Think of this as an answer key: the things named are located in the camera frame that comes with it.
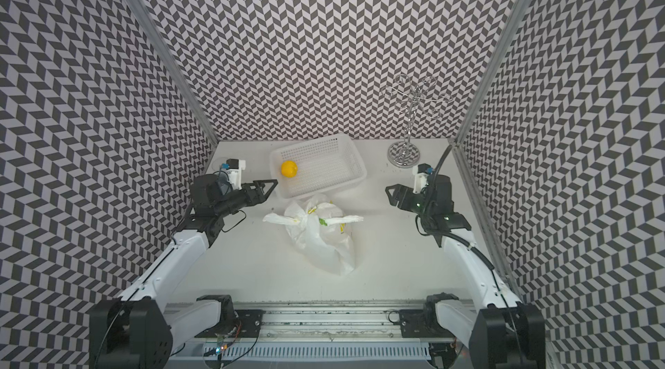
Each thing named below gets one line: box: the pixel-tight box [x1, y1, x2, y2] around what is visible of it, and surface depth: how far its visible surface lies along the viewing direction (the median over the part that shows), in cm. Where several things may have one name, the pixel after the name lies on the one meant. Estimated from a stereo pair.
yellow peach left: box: [280, 160, 299, 179], surface depth 106 cm
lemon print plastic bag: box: [262, 195, 364, 276], surface depth 78 cm
